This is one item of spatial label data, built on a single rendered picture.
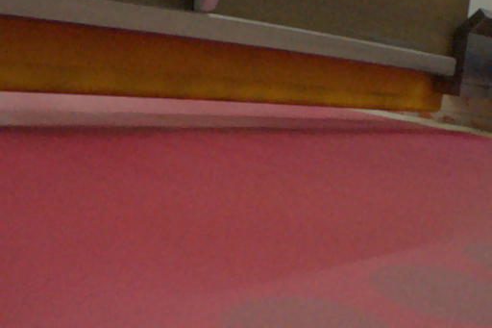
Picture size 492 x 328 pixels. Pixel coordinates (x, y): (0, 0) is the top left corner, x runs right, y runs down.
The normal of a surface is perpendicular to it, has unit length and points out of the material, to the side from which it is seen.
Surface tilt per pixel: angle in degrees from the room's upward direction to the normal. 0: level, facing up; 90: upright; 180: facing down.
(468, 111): 90
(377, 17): 90
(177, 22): 90
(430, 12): 90
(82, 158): 0
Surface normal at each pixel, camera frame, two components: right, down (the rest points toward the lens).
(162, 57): 0.65, 0.18
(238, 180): 0.11, -0.98
